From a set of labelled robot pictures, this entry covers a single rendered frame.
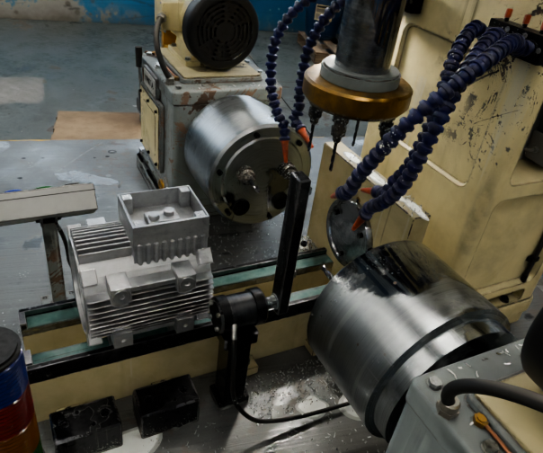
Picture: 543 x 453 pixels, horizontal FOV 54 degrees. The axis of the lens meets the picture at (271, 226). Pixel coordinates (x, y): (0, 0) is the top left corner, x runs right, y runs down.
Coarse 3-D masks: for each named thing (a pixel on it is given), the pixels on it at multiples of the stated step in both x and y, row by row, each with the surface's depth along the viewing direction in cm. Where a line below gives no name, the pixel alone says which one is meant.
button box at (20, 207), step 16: (16, 192) 93; (32, 192) 94; (48, 192) 95; (64, 192) 96; (80, 192) 97; (0, 208) 91; (16, 208) 92; (32, 208) 93; (48, 208) 94; (64, 208) 96; (80, 208) 97; (96, 208) 98; (0, 224) 93
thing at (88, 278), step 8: (80, 224) 86; (208, 248) 85; (200, 256) 84; (208, 256) 84; (200, 264) 84; (80, 272) 77; (88, 272) 77; (80, 280) 78; (88, 280) 77; (96, 280) 77; (208, 312) 91; (88, 336) 83; (88, 344) 83; (96, 344) 84
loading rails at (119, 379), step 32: (320, 256) 116; (224, 288) 105; (320, 288) 107; (32, 320) 91; (64, 320) 92; (288, 320) 103; (32, 352) 93; (64, 352) 86; (96, 352) 85; (128, 352) 88; (160, 352) 92; (192, 352) 96; (256, 352) 104; (32, 384) 83; (64, 384) 86; (96, 384) 89; (128, 384) 93
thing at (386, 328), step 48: (336, 288) 77; (384, 288) 73; (432, 288) 71; (336, 336) 75; (384, 336) 69; (432, 336) 67; (480, 336) 66; (336, 384) 79; (384, 384) 68; (384, 432) 70
